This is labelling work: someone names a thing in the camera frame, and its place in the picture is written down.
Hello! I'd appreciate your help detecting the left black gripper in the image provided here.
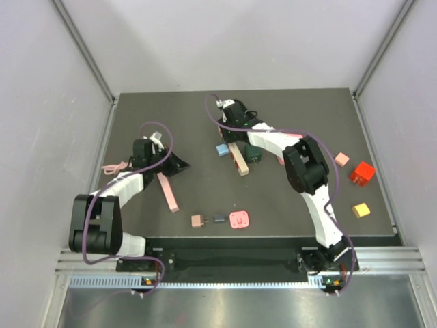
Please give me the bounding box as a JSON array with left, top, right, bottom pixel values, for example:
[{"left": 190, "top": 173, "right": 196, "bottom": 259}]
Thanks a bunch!
[{"left": 147, "top": 145, "right": 190, "bottom": 178}]

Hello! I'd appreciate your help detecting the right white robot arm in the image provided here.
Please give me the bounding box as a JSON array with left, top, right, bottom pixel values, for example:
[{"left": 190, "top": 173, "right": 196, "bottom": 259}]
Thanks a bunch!
[{"left": 215, "top": 98, "right": 357, "bottom": 271}]

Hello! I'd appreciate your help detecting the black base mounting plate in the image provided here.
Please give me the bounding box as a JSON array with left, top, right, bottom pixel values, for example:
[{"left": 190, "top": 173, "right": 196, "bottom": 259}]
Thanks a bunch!
[{"left": 115, "top": 236, "right": 346, "bottom": 274}]

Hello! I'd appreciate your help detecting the yellow orange plug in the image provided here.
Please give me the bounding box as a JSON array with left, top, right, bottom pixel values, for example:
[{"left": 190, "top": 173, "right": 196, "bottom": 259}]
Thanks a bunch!
[{"left": 352, "top": 202, "right": 371, "bottom": 218}]

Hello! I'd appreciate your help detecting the dark green cube socket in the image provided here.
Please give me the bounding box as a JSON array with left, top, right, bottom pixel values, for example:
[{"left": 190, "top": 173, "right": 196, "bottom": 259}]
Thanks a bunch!
[{"left": 244, "top": 144, "right": 262, "bottom": 163}]

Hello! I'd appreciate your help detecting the small pink plug adapter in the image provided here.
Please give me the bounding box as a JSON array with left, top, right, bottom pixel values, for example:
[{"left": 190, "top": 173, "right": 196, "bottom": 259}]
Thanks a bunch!
[{"left": 191, "top": 214, "right": 209, "bottom": 228}]

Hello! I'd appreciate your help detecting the peach plug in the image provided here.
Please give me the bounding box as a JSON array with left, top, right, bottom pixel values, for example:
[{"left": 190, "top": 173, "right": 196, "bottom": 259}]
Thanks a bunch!
[{"left": 334, "top": 152, "right": 350, "bottom": 167}]

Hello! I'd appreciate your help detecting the pink long power strip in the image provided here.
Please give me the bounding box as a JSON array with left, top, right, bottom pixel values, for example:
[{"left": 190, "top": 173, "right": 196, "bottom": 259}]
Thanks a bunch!
[{"left": 157, "top": 173, "right": 180, "bottom": 213}]

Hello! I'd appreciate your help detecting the beige power strip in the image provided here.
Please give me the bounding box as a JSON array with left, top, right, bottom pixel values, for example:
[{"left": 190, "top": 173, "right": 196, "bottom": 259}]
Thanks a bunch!
[{"left": 227, "top": 143, "right": 249, "bottom": 176}]

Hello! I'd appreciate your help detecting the aluminium frame post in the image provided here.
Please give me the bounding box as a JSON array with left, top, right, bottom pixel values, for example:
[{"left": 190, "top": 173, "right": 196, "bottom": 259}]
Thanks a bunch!
[
  {"left": 352, "top": 0, "right": 417, "bottom": 100},
  {"left": 49, "top": 0, "right": 115, "bottom": 103}
]

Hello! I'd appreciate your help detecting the pink triangular socket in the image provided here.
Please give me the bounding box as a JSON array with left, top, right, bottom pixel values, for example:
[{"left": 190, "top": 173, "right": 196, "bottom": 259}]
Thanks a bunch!
[{"left": 277, "top": 133, "right": 302, "bottom": 166}]

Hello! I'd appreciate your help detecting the grey slotted cable duct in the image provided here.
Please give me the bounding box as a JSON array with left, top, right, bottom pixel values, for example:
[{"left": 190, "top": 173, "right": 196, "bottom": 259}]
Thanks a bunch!
[{"left": 68, "top": 275, "right": 342, "bottom": 290}]

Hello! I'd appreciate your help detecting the small pink usb plug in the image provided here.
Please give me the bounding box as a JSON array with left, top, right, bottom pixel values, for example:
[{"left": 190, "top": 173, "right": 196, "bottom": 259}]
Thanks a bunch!
[{"left": 229, "top": 210, "right": 250, "bottom": 229}]

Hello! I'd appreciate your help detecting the left aluminium frame post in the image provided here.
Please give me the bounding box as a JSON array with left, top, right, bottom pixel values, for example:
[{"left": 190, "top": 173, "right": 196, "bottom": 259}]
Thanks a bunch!
[{"left": 49, "top": 0, "right": 115, "bottom": 103}]

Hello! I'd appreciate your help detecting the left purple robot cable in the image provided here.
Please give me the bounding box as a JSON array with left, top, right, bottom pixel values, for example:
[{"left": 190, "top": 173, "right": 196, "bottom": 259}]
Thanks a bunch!
[{"left": 83, "top": 121, "right": 174, "bottom": 298}]

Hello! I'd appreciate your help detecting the pink usb cable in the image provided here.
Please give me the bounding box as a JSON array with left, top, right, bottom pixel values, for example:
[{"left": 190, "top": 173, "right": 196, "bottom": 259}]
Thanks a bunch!
[{"left": 101, "top": 161, "right": 134, "bottom": 176}]

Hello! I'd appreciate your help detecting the red cube plug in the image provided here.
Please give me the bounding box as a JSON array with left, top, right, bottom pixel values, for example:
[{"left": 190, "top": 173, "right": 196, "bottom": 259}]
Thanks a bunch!
[{"left": 349, "top": 161, "right": 376, "bottom": 187}]

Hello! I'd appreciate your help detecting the blue plug adapter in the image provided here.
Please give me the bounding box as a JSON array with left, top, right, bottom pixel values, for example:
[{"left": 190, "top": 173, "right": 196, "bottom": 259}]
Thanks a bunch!
[{"left": 216, "top": 143, "right": 229, "bottom": 157}]

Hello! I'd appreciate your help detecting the right aluminium frame post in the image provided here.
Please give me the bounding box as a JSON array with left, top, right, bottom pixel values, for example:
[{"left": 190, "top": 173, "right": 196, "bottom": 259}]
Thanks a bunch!
[{"left": 352, "top": 0, "right": 417, "bottom": 100}]

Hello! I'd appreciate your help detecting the small purple grey plug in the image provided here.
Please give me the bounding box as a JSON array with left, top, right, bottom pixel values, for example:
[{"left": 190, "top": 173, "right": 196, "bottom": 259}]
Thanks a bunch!
[{"left": 214, "top": 214, "right": 227, "bottom": 223}]

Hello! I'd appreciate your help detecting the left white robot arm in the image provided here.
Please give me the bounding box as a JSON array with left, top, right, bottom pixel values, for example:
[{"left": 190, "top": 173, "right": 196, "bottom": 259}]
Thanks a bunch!
[{"left": 68, "top": 132, "right": 190, "bottom": 271}]

